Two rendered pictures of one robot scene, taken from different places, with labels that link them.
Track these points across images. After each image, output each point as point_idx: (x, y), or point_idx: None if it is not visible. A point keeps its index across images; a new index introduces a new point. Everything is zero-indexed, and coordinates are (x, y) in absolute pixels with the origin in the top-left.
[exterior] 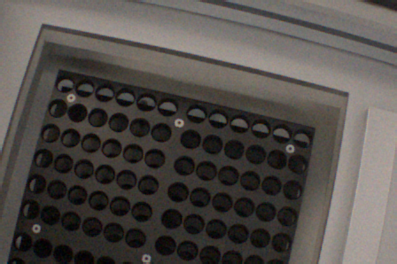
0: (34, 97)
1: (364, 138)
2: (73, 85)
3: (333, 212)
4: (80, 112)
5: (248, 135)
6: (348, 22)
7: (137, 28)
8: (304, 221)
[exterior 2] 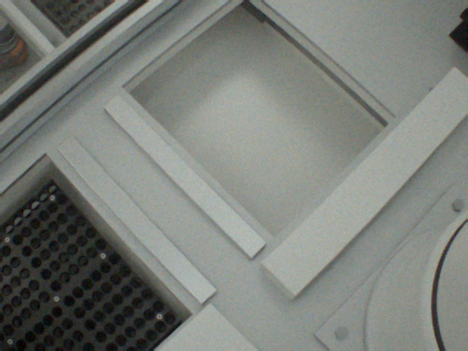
0: None
1: (69, 161)
2: None
3: (90, 199)
4: None
5: (33, 212)
6: (14, 130)
7: None
8: (94, 214)
